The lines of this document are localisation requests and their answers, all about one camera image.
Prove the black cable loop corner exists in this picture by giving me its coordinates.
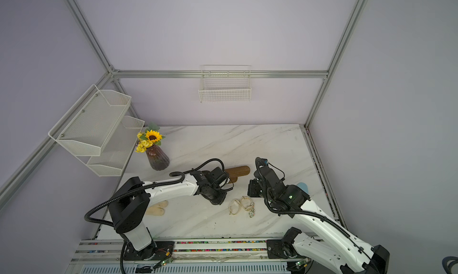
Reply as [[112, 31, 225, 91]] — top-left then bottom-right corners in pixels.
[[441, 256, 458, 274]]

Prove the light blue small object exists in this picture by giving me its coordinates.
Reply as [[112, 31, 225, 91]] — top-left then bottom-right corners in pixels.
[[297, 182, 309, 194]]

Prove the beige bracelet with charms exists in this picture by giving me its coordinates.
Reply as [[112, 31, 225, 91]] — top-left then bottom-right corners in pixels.
[[239, 195, 256, 219]]

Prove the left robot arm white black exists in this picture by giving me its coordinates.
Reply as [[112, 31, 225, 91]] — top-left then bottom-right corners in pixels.
[[84, 158, 234, 252]]

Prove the lower white mesh shelf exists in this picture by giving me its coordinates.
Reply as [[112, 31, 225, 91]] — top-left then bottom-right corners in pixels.
[[84, 116, 144, 177]]

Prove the aluminium rail frame front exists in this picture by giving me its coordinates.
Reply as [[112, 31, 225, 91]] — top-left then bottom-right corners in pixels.
[[66, 238, 318, 274]]

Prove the beige band watch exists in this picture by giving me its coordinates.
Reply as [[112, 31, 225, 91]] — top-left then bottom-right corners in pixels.
[[229, 199, 242, 216]]

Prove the white wire wall basket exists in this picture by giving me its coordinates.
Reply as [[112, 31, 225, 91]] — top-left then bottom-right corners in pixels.
[[199, 65, 252, 103]]

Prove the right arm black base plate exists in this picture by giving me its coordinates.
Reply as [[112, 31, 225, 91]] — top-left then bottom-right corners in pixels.
[[266, 239, 298, 259]]

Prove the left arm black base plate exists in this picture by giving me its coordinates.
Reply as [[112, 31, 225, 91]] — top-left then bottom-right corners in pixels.
[[122, 241, 175, 261]]

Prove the beige work glove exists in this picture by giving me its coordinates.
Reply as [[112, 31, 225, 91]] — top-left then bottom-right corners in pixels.
[[145, 201, 169, 216]]

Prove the sunflower bouquet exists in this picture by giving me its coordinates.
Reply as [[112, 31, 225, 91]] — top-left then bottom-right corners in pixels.
[[134, 123, 165, 153]]

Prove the wooden watch stand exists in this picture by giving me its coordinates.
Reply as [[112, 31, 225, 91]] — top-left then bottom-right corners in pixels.
[[225, 165, 250, 183]]

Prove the white mesh shelf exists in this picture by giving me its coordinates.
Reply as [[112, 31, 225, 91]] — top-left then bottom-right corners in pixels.
[[48, 85, 131, 157], [84, 116, 144, 177]]

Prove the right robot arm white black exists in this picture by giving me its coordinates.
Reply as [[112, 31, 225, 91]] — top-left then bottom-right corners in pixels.
[[249, 157, 390, 274]]

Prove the upper white mesh shelf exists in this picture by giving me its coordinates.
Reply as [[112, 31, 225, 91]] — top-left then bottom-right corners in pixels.
[[48, 85, 131, 157]]

